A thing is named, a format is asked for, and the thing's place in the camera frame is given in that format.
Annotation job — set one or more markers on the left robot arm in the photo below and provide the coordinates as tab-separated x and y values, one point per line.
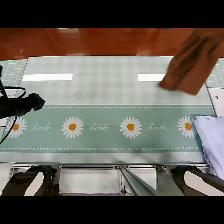
13	106

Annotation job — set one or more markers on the brown T-shirt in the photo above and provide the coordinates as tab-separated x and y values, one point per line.
193	63

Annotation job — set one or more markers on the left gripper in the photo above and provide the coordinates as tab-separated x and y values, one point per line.
35	101

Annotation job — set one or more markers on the pale blue garment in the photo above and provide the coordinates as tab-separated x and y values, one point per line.
211	140

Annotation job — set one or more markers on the silver frame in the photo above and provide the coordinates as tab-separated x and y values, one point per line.
140	185

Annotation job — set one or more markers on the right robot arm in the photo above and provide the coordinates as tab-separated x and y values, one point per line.
181	181

